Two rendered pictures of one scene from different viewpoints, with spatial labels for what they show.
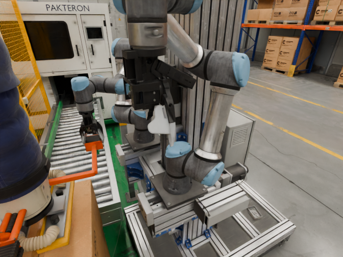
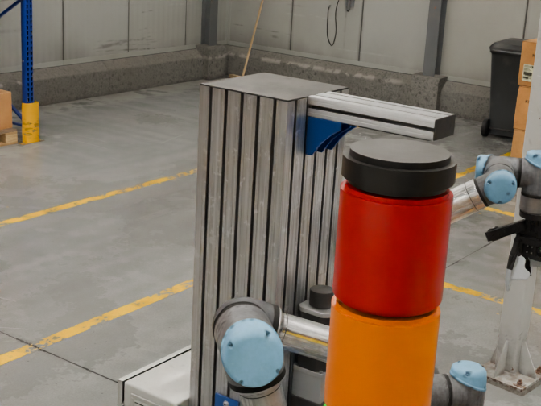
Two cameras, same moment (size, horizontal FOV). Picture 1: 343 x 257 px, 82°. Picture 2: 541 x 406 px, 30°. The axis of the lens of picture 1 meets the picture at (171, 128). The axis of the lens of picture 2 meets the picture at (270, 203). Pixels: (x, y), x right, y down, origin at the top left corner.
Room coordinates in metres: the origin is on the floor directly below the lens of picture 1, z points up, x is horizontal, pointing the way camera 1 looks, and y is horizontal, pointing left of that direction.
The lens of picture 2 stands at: (2.15, 1.90, 2.44)
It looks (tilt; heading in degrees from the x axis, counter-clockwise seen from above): 17 degrees down; 242
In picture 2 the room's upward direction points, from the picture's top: 3 degrees clockwise
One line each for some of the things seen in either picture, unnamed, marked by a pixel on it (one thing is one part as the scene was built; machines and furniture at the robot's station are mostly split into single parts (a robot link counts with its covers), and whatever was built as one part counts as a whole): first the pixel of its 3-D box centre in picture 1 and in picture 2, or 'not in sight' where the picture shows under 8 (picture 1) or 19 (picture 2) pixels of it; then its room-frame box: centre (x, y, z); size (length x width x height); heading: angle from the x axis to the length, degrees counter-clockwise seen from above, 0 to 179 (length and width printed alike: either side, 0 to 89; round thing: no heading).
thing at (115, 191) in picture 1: (104, 136); not in sight; (2.10, 0.82, 0.50); 2.31 x 0.05 x 0.19; 21
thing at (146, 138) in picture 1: (143, 131); not in sight; (1.19, 0.19, 1.09); 0.15 x 0.15 x 0.10
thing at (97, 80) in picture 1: (97, 84); (418, 389); (0.98, 0.37, 1.48); 0.11 x 0.11 x 0.08; 75
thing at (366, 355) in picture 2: not in sight; (381, 354); (1.90, 1.55, 2.24); 0.05 x 0.05 x 0.05
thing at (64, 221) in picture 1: (57, 207); not in sight; (0.57, 0.47, 1.08); 0.34 x 0.10 x 0.05; 20
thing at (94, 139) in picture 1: (94, 142); not in sight; (0.90, 0.42, 1.18); 0.09 x 0.08 x 0.05; 110
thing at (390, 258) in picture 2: not in sight; (391, 242); (1.90, 1.55, 2.30); 0.05 x 0.05 x 0.05
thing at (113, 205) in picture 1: (69, 217); not in sight; (0.89, 0.70, 0.58); 0.70 x 0.03 x 0.06; 111
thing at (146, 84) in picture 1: (146, 77); (534, 234); (0.42, 0.05, 1.66); 0.09 x 0.08 x 0.12; 117
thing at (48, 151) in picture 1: (52, 124); not in sight; (2.21, 1.50, 0.60); 1.60 x 0.10 x 0.09; 21
